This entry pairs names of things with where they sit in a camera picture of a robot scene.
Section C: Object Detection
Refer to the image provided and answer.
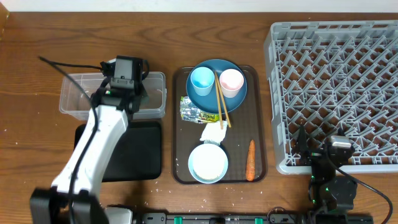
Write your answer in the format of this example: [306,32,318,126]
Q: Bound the silver yellow snack wrapper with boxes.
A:
[180,96,220,124]

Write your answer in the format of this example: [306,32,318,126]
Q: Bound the white napkin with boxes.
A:
[200,121,228,146]

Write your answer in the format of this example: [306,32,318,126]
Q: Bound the light blue rice bowl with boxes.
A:
[188,144,229,184]

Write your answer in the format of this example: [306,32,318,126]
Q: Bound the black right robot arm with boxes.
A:
[293,126,358,223]

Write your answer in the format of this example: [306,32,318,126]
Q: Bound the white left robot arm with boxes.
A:
[30,55,149,223]

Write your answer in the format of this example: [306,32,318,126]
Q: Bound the clear plastic waste bin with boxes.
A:
[59,72,167,121]

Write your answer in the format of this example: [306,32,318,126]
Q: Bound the grey dishwasher rack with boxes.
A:
[264,21,397,175]

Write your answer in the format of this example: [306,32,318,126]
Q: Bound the black waste tray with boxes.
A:
[73,121,162,183]

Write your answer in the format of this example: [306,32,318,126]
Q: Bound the orange carrot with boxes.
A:
[246,140,256,181]

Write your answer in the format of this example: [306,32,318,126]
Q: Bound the brown serving tray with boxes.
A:
[172,65,267,185]

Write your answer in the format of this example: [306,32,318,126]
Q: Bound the light blue cup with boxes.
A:
[190,67,215,96]

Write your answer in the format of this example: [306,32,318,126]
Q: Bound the dark blue plate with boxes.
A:
[186,59,248,114]

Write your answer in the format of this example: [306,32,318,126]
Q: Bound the wooden chopstick right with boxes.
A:
[218,78,231,128]

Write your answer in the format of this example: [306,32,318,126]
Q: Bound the pink cup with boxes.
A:
[220,69,244,98]

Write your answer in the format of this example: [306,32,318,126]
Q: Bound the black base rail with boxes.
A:
[105,207,374,224]

